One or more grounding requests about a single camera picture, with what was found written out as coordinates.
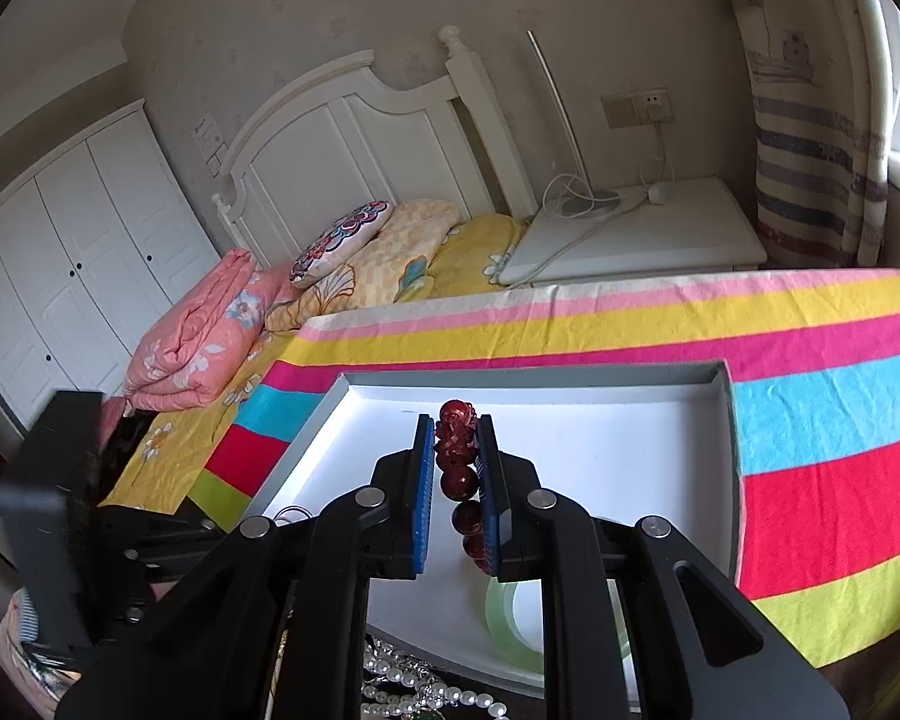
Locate dark red bead bracelet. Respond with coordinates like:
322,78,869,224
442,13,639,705
433,398,493,575

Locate green jade bangle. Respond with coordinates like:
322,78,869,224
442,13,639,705
482,575,632,678

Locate white pearl necklace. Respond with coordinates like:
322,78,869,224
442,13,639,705
360,634,511,720

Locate grey jewelry tray box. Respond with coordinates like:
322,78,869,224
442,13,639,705
248,362,741,697

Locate yellow bed sheet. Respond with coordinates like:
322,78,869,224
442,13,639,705
103,213,525,514

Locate patterned round pillow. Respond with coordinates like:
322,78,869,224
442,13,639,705
290,200,395,289

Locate pink folded quilt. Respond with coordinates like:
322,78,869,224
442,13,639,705
123,249,289,411

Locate white wardrobe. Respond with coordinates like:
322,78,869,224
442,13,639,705
0,101,219,427

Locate white bedside table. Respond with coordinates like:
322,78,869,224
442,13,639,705
499,177,767,288

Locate striped colourful table cloth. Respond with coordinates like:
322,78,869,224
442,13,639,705
190,270,900,667

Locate white bed headboard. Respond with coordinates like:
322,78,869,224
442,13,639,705
212,25,539,266

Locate white standing lamp rod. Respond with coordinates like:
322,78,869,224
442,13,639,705
526,29,592,192

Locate striped curtain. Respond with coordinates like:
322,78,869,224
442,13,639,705
730,0,893,266

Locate white charger cable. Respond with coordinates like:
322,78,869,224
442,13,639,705
485,118,678,280

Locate wall power socket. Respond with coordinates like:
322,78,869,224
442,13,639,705
601,88,674,128

